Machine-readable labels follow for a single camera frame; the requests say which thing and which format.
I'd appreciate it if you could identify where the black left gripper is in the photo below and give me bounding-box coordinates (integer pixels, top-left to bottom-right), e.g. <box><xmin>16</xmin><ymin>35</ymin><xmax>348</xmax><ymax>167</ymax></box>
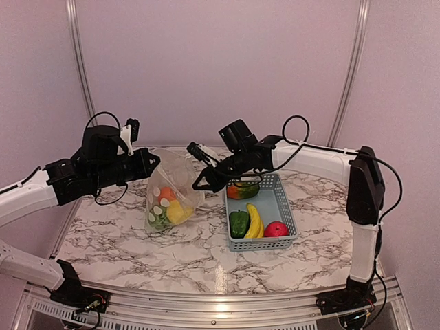
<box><xmin>91</xmin><ymin>147</ymin><xmax>160</xmax><ymax>190</ymax></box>

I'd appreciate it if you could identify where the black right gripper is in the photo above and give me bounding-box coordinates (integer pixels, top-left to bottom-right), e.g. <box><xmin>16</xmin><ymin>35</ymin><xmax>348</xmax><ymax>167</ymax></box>
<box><xmin>192</xmin><ymin>148</ymin><xmax>250</xmax><ymax>193</ymax></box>

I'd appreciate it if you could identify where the orange toy orange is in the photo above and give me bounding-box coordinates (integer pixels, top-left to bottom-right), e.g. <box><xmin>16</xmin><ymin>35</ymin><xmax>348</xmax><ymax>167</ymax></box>
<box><xmin>158</xmin><ymin>186</ymin><xmax>177</xmax><ymax>202</ymax></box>

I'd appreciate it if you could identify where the green orange toy mango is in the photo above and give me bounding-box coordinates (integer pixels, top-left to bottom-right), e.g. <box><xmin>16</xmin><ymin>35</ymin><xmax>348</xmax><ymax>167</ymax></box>
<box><xmin>226</xmin><ymin>182</ymin><xmax>260</xmax><ymax>200</ymax></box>

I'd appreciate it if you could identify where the clear zip top bag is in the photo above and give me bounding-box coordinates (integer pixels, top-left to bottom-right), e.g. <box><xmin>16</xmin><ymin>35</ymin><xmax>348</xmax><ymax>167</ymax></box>
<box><xmin>145</xmin><ymin>148</ymin><xmax>204</xmax><ymax>232</ymax></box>

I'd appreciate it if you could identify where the green toy watermelon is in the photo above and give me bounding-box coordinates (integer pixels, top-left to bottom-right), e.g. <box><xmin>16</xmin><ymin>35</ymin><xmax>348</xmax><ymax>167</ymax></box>
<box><xmin>147</xmin><ymin>206</ymin><xmax>171</xmax><ymax>230</ymax></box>

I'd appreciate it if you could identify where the yellow toy banana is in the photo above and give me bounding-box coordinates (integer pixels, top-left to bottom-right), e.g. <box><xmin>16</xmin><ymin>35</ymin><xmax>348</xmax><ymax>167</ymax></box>
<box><xmin>244</xmin><ymin>203</ymin><xmax>265</xmax><ymax>239</ymax></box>

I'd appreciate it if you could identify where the red toy apple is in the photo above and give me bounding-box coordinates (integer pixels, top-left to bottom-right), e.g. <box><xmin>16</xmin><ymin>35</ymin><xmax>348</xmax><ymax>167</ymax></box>
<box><xmin>264</xmin><ymin>221</ymin><xmax>289</xmax><ymax>237</ymax></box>

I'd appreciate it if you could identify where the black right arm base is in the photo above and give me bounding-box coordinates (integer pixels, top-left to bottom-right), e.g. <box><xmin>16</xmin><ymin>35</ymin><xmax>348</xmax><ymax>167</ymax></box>
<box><xmin>316</xmin><ymin>274</ymin><xmax>377</xmax><ymax>315</ymax></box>

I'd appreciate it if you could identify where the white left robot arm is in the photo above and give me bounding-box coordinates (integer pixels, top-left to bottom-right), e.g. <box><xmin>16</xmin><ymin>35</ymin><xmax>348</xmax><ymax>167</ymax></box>
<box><xmin>1</xmin><ymin>120</ymin><xmax>160</xmax><ymax>306</ymax></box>

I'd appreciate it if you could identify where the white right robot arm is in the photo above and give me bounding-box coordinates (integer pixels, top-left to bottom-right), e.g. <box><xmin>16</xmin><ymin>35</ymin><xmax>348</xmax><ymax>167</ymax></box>
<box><xmin>187</xmin><ymin>119</ymin><xmax>385</xmax><ymax>308</ymax></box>

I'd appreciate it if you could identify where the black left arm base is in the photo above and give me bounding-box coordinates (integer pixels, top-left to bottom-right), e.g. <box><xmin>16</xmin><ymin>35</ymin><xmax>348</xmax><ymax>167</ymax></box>
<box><xmin>49</xmin><ymin>259</ymin><xmax>110</xmax><ymax>313</ymax></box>

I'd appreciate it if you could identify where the green toy bell pepper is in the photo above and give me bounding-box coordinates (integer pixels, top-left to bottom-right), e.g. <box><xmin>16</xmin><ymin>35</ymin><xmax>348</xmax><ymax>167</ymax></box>
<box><xmin>229</xmin><ymin>210</ymin><xmax>250</xmax><ymax>239</ymax></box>

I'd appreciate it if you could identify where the grey plastic basket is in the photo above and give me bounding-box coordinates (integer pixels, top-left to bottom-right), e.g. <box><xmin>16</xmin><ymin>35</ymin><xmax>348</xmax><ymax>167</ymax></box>
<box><xmin>223</xmin><ymin>173</ymin><xmax>298</xmax><ymax>252</ymax></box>

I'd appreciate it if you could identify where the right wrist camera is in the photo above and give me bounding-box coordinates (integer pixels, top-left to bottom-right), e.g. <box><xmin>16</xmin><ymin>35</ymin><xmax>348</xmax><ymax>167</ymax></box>
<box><xmin>186</xmin><ymin>142</ymin><xmax>219</xmax><ymax>168</ymax></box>

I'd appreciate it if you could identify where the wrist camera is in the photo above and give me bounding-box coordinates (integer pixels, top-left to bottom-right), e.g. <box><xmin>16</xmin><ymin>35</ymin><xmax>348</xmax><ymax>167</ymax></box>
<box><xmin>186</xmin><ymin>142</ymin><xmax>219</xmax><ymax>168</ymax></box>
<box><xmin>118</xmin><ymin>118</ymin><xmax>140</xmax><ymax>156</ymax></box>

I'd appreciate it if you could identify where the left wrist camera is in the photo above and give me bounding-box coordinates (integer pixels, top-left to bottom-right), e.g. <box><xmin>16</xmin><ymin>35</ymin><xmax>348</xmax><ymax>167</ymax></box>
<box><xmin>118</xmin><ymin>118</ymin><xmax>140</xmax><ymax>156</ymax></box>

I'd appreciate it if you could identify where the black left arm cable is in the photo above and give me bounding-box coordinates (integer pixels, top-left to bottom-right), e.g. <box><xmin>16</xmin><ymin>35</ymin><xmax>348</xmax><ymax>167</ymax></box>
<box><xmin>0</xmin><ymin>111</ymin><xmax>130</xmax><ymax>207</ymax></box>

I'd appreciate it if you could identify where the right aluminium frame post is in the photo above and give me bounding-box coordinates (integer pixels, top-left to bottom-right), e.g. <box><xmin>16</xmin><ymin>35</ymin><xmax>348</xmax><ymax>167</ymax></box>
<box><xmin>327</xmin><ymin>0</ymin><xmax>371</xmax><ymax>147</ymax></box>

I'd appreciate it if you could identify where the aluminium frame post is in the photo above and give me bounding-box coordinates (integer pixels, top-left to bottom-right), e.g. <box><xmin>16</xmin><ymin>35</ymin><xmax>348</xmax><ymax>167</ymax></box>
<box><xmin>327</xmin><ymin>0</ymin><xmax>371</xmax><ymax>147</ymax></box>
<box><xmin>65</xmin><ymin>0</ymin><xmax>98</xmax><ymax>126</ymax></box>

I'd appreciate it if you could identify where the left aluminium frame post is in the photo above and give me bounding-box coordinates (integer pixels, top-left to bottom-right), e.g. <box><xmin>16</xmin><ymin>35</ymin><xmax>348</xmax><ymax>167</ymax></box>
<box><xmin>65</xmin><ymin>0</ymin><xmax>98</xmax><ymax>126</ymax></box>

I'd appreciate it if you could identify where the aluminium front rail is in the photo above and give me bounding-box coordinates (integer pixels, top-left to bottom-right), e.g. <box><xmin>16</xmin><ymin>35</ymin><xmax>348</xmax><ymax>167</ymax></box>
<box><xmin>9</xmin><ymin>276</ymin><xmax>413</xmax><ymax>329</ymax></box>

